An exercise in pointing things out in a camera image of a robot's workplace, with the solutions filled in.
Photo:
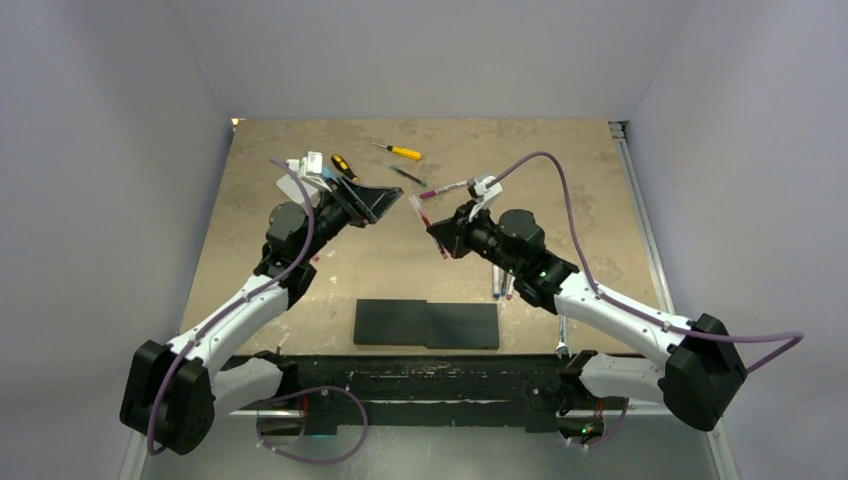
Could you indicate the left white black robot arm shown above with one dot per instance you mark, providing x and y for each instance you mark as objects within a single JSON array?
[{"x": 176, "y": 390}]

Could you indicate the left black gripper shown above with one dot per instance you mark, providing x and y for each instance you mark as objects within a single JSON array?
[{"x": 344, "y": 196}]

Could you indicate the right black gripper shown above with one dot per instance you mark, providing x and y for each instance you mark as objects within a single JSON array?
[{"x": 455, "y": 232}]

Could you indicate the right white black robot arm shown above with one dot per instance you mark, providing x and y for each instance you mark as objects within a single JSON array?
[{"x": 690, "y": 366}]

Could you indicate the red clear pen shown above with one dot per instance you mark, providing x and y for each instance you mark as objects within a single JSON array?
[{"x": 418, "y": 207}]

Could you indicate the black yellow screwdriver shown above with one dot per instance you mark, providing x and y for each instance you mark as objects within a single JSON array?
[{"x": 343, "y": 167}]

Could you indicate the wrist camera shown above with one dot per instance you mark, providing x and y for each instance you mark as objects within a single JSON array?
[
  {"x": 484, "y": 190},
  {"x": 310, "y": 169}
]

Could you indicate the pink cap white marker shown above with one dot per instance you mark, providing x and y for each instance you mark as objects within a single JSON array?
[{"x": 509, "y": 287}]

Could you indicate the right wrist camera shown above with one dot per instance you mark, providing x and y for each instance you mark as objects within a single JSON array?
[{"x": 484, "y": 190}]

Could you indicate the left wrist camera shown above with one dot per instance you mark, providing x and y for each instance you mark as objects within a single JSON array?
[{"x": 310, "y": 169}]

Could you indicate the silver wrench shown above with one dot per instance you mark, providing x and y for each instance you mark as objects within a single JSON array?
[{"x": 563, "y": 349}]

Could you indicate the yellow handle screwdriver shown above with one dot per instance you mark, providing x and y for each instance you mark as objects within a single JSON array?
[{"x": 400, "y": 151}]

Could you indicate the aluminium side rail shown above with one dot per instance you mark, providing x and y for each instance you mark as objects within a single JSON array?
[{"x": 618, "y": 134}]

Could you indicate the black base frame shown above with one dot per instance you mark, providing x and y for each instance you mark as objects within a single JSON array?
[{"x": 538, "y": 393}]

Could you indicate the black rectangular block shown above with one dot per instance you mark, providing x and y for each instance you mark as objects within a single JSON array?
[{"x": 438, "y": 326}]

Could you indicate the magenta cap marker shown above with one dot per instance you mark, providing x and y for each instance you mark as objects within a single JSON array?
[{"x": 441, "y": 190}]

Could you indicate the white square box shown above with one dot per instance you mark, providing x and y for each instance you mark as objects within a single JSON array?
[{"x": 297, "y": 190}]

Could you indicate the blue white marker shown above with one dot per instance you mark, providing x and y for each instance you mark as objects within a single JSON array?
[{"x": 496, "y": 282}]

